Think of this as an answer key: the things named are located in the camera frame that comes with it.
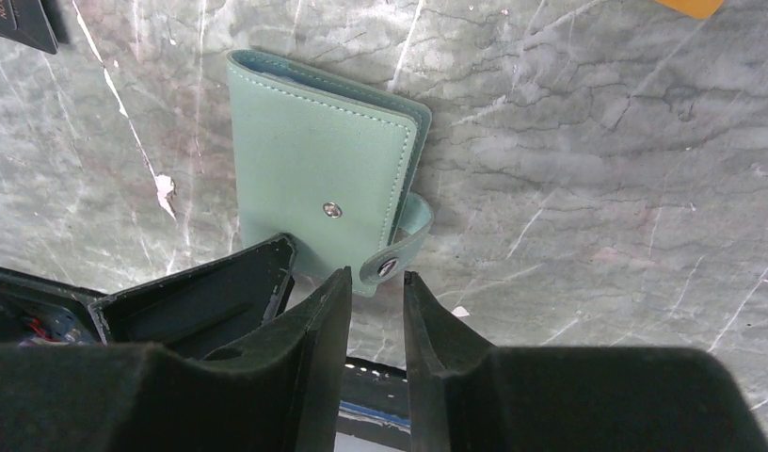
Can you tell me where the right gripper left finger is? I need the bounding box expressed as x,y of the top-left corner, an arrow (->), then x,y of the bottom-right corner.
0,268 -> 352,451

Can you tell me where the black VIP card stack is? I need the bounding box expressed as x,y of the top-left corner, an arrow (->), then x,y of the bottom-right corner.
0,0 -> 70,55

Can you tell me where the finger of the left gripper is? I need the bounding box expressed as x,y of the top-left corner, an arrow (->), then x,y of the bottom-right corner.
88,234 -> 297,359

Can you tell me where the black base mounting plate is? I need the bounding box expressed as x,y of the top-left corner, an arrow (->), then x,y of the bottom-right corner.
335,357 -> 411,451

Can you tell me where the orange card stack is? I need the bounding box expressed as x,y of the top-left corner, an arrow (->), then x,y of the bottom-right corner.
655,0 -> 724,20

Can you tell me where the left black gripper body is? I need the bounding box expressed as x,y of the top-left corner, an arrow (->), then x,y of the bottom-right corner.
0,267 -> 104,344

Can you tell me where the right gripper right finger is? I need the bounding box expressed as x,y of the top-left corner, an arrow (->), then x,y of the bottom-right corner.
404,271 -> 768,451

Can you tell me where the green card holder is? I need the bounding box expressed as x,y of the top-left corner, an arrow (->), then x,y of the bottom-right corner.
227,49 -> 434,297

